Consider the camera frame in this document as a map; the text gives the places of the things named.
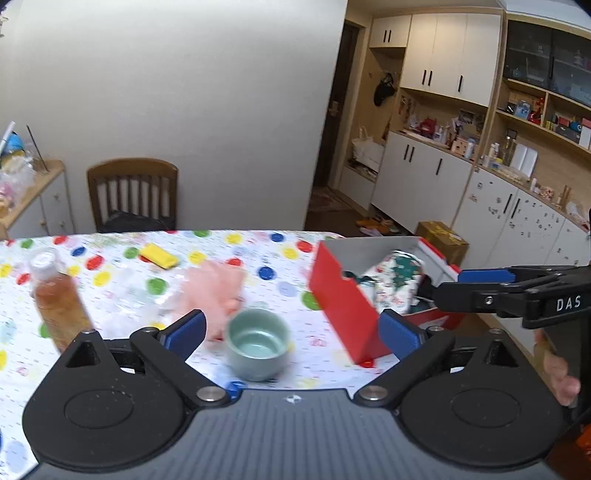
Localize dark wooden door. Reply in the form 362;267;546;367
314;23;362;189

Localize patterned door mat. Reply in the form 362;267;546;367
308;187;354;213

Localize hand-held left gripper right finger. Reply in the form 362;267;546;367
353;309;523;409

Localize white paper bag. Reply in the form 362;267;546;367
352;127;387;163

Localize black hanging bag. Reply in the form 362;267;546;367
374;73;397;108

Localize orange printed box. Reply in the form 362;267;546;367
561;413;591;464

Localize small white drawer cabinet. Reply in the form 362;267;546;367
0;159;75;241

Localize wooden chair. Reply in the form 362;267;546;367
87;158;179;233

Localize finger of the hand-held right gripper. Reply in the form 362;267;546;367
458;265;575;289
434;281;532;320

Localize brown cardboard box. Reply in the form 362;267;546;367
416;220;469;267

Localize pink fluffy cloth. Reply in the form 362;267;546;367
178;261;249;343

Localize yellow sponge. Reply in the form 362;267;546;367
140;243;180;270

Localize black plastic bag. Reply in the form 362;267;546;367
99;210;176;233

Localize white wooden wall cabinet unit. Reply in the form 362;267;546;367
341;11;591;278

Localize white flat boxes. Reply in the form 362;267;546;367
512;143;539;179

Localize red white storage box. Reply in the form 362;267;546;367
308;236;462;364

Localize person's right hand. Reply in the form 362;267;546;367
534;330;583;407

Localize clear plastic bag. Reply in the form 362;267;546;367
108;272;185;321

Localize tea bottle white cap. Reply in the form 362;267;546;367
28;249;96;355

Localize polka dot tablecloth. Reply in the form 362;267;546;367
0;229;386;480

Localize green ceramic cup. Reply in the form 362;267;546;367
225;308;291;383

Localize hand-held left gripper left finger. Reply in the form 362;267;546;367
65;309;232;409

